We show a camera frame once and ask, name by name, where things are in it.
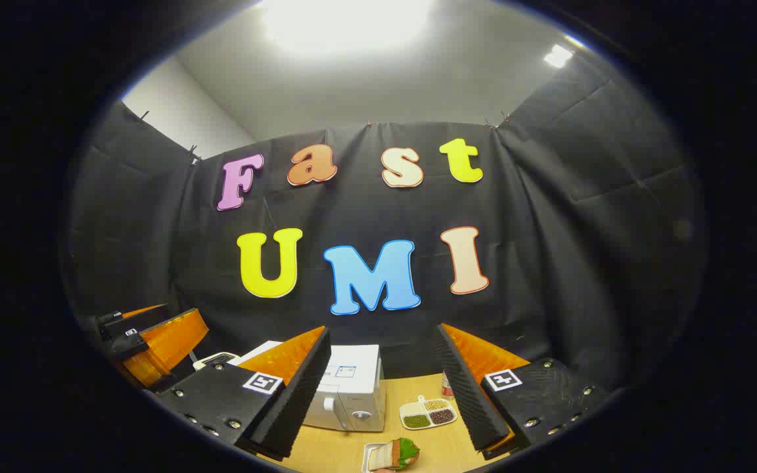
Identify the white microwave oven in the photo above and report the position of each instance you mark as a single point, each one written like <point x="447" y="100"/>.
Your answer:
<point x="352" y="394"/>

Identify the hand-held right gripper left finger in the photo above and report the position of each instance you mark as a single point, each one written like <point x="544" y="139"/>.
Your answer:
<point x="299" y="401"/>

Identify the white divided dish with beans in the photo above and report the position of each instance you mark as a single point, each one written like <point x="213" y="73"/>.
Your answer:
<point x="428" y="414"/>

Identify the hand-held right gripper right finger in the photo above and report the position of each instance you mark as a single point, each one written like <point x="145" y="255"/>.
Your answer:
<point x="467" y="401"/>

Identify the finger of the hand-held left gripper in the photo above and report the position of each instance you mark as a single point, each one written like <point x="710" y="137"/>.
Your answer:
<point x="138" y="320"/>
<point x="168" y="345"/>

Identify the sandwich with lettuce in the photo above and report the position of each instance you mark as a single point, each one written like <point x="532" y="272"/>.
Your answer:
<point x="395" y="454"/>

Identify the clear bottle with red label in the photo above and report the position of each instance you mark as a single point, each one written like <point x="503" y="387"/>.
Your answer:
<point x="446" y="387"/>

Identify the black backdrop cloth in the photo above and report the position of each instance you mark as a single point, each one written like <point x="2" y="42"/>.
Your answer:
<point x="352" y="210"/>

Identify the ceiling light panel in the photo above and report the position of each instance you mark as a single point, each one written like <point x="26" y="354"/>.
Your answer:
<point x="345" y="23"/>
<point x="558" y="56"/>

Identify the white toaster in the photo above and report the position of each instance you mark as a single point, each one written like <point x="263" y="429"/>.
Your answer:
<point x="214" y="360"/>

